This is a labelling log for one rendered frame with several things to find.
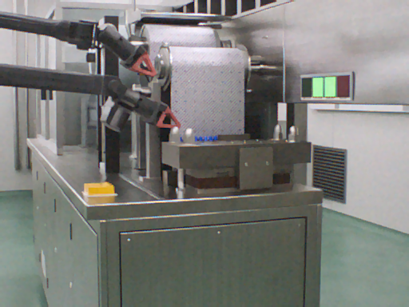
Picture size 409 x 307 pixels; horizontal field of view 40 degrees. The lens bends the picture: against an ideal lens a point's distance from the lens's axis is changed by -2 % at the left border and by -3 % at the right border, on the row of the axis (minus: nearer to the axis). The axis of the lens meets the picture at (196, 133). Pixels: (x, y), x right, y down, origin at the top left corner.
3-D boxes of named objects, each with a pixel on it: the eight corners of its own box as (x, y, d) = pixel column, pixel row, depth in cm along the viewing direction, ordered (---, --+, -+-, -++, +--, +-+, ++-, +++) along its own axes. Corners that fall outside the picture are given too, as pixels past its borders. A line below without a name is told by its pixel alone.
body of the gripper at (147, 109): (156, 125, 165) (133, 112, 162) (147, 123, 174) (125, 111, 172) (166, 104, 165) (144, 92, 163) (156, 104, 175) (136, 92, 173)
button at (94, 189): (84, 192, 158) (84, 183, 157) (109, 190, 160) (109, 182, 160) (88, 196, 151) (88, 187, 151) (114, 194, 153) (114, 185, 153)
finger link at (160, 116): (177, 137, 170) (149, 122, 167) (170, 136, 177) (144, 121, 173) (188, 117, 170) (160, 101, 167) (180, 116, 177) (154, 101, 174)
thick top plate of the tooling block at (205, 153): (161, 162, 167) (161, 141, 167) (284, 157, 181) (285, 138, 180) (179, 169, 152) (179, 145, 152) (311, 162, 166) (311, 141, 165)
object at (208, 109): (170, 144, 172) (170, 81, 171) (243, 142, 180) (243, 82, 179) (171, 145, 172) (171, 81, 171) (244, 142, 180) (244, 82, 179)
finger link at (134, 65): (150, 84, 171) (126, 63, 168) (144, 84, 178) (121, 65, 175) (164, 65, 172) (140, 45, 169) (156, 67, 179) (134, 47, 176)
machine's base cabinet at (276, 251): (33, 272, 381) (30, 144, 376) (127, 264, 403) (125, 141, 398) (101, 552, 145) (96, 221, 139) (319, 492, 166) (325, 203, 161)
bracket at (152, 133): (136, 180, 182) (136, 81, 180) (156, 179, 184) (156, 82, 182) (140, 182, 177) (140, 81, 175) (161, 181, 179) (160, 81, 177)
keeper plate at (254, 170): (236, 188, 158) (236, 148, 157) (269, 186, 162) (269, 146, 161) (240, 189, 156) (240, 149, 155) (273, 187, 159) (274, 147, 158)
